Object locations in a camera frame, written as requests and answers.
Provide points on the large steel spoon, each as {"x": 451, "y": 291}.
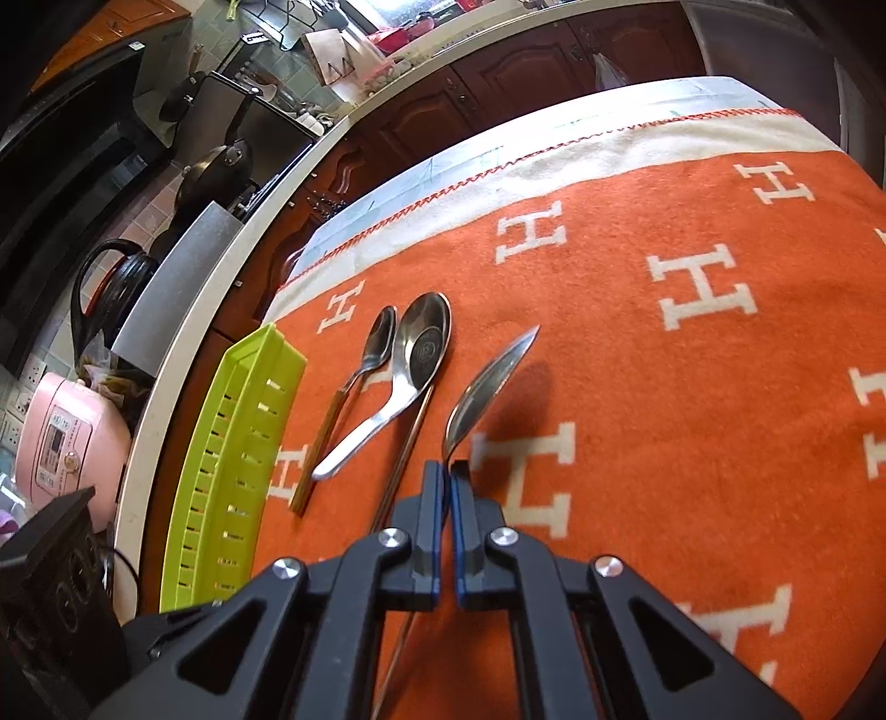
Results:
{"x": 484, "y": 394}

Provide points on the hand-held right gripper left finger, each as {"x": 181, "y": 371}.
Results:
{"x": 432, "y": 554}

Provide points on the clear plastic bag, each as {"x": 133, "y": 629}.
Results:
{"x": 609, "y": 69}

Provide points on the black frying pan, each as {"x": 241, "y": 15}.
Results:
{"x": 180, "y": 100}

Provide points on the bag of dried food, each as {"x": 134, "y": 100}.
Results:
{"x": 114, "y": 377}

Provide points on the pink rice cooker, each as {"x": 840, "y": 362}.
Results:
{"x": 69, "y": 429}

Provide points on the dark wok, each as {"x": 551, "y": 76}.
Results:
{"x": 207, "y": 173}

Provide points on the white kitchen countertop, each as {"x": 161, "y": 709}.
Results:
{"x": 187, "y": 332}

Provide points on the grey built-in appliance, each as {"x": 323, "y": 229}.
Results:
{"x": 761, "y": 41}

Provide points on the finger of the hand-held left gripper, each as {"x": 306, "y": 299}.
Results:
{"x": 156, "y": 633}

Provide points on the stainless steel splash panel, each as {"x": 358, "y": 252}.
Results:
{"x": 180, "y": 284}

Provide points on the short steel soup spoon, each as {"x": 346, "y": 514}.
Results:
{"x": 422, "y": 339}

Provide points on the green plastic utensil tray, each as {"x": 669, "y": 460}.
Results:
{"x": 207, "y": 443}

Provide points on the pink bowls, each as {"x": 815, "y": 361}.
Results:
{"x": 394, "y": 40}

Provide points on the orange wooden wall cabinet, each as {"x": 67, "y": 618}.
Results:
{"x": 118, "y": 34}

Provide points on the wooden cutting board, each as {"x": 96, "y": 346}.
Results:
{"x": 329, "y": 55}

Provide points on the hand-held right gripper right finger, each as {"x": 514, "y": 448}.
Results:
{"x": 462, "y": 554}

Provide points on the orange letter-patterned blanket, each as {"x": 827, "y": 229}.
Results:
{"x": 623, "y": 346}

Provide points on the light blue tablecloth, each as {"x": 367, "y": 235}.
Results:
{"x": 477, "y": 152}

